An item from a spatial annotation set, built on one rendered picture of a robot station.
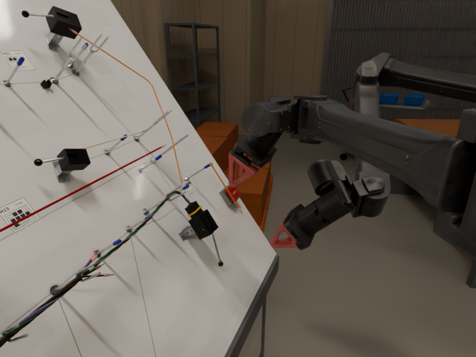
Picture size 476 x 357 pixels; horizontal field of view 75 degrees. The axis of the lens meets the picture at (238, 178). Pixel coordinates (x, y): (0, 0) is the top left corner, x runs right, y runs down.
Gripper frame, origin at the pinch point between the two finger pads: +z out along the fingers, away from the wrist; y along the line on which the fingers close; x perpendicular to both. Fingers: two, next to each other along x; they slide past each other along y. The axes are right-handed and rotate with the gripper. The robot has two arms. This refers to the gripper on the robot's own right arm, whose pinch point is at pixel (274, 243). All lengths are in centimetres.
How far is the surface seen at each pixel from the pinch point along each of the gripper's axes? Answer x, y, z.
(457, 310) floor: 133, -142, 21
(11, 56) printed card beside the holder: -67, 16, 11
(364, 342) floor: 97, -93, 59
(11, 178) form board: -42, 29, 15
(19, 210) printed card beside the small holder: -36, 31, 16
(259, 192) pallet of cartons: -3, -162, 88
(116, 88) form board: -58, -7, 12
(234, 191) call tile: -15.4, -25.2, 16.2
